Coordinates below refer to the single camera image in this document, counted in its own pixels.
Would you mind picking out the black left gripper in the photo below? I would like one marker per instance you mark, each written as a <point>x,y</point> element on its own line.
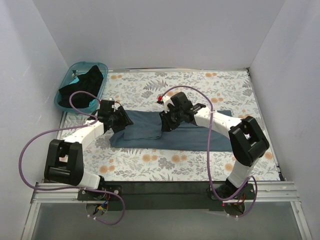
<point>121,119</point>

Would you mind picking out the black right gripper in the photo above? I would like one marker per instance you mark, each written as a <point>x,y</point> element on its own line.
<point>169,120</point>

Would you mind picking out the blue-grey t shirt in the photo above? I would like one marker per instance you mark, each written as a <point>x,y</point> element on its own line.
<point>145,132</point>

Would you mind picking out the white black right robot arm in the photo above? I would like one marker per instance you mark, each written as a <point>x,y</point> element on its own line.
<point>248,142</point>

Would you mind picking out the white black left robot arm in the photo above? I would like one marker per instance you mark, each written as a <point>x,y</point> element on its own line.
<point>65,157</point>

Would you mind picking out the floral table mat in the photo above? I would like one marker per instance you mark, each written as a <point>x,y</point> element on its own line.
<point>139,90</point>

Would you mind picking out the teal cloth in bin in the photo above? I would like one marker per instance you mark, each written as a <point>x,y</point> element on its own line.
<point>93,102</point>

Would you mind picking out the black t shirt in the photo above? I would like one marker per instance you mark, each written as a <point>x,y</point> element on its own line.
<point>90,82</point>

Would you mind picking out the teal plastic bin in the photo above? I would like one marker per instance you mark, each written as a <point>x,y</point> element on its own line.
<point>70,77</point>

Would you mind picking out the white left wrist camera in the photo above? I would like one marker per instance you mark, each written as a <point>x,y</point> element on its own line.
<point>115,104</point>

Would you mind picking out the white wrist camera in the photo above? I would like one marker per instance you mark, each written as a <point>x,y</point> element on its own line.
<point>115,104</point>
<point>165,101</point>

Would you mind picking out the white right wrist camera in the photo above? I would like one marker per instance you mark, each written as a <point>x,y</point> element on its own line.
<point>165,101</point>

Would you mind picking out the aluminium frame rail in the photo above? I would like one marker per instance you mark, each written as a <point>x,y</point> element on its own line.
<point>69,195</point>

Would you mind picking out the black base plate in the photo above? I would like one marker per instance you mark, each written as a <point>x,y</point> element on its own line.
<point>159,195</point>

